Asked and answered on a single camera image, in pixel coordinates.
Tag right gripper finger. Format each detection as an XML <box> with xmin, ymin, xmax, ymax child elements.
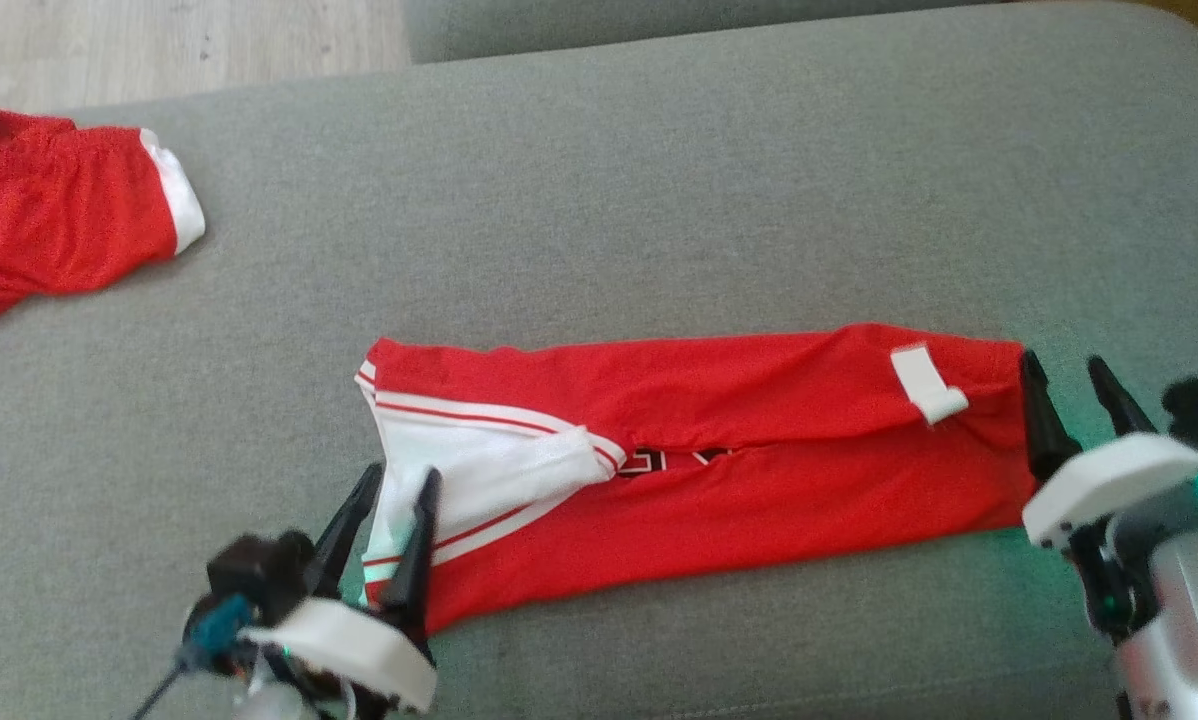
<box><xmin>1019</xmin><ymin>349</ymin><xmax>1082</xmax><ymax>481</ymax></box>
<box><xmin>1088</xmin><ymin>356</ymin><xmax>1158</xmax><ymax>439</ymax></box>

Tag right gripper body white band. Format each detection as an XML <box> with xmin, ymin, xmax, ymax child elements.
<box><xmin>1022</xmin><ymin>432</ymin><xmax>1198</xmax><ymax>641</ymax></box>

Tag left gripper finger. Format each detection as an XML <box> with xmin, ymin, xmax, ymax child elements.
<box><xmin>379</xmin><ymin>467</ymin><xmax>444</xmax><ymax>641</ymax></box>
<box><xmin>304</xmin><ymin>462</ymin><xmax>384</xmax><ymax>599</ymax></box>

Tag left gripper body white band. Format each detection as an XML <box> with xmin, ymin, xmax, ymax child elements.
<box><xmin>239</xmin><ymin>598</ymin><xmax>439</xmax><ymax>720</ymax></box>

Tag red white basketball jersey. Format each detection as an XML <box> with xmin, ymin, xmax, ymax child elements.
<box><xmin>355</xmin><ymin>322</ymin><xmax>1040</xmax><ymax>636</ymax></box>

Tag red white shorts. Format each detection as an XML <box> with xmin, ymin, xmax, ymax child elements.
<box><xmin>0</xmin><ymin>107</ymin><xmax>206</xmax><ymax>334</ymax></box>

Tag large grey sofa seat cushion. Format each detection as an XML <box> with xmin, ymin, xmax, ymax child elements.
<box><xmin>0</xmin><ymin>0</ymin><xmax>1198</xmax><ymax>720</ymax></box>

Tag small grey sofa seat cushion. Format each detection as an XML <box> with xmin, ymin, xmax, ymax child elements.
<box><xmin>402</xmin><ymin>0</ymin><xmax>1000</xmax><ymax>66</ymax></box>

